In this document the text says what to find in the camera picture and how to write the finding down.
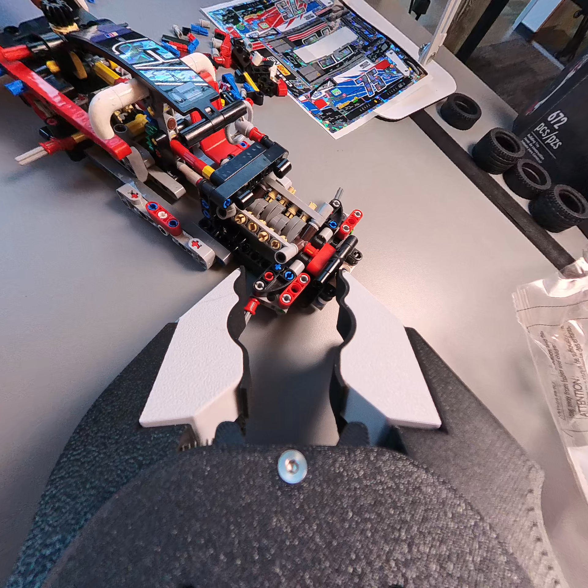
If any lego race car model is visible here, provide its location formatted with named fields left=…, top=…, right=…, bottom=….
left=0, top=0, right=364, bottom=318

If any holographic sticker sheet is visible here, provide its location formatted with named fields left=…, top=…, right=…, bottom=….
left=200, top=0, right=428, bottom=138

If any clear plastic bag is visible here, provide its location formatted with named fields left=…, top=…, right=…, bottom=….
left=512, top=250, right=588, bottom=499

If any pile of mixed lego pieces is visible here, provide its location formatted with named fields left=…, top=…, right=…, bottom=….
left=161, top=21, right=290, bottom=108

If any black lego box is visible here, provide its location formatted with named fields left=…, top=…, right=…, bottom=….
left=512, top=53, right=588, bottom=184

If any black rubber tire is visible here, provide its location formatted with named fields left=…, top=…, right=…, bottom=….
left=472, top=128, right=526, bottom=175
left=503, top=158, right=552, bottom=199
left=440, top=93, right=482, bottom=130
left=528, top=184, right=588, bottom=233

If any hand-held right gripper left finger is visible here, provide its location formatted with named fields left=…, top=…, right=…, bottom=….
left=138, top=267, right=253, bottom=437

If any red black lego beam assembly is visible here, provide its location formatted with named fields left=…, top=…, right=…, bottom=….
left=0, top=43, right=131, bottom=159

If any white stand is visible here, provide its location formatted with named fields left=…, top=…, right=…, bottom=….
left=337, top=0, right=466, bottom=122

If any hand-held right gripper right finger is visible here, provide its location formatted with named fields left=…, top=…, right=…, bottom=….
left=334, top=271, right=443, bottom=435

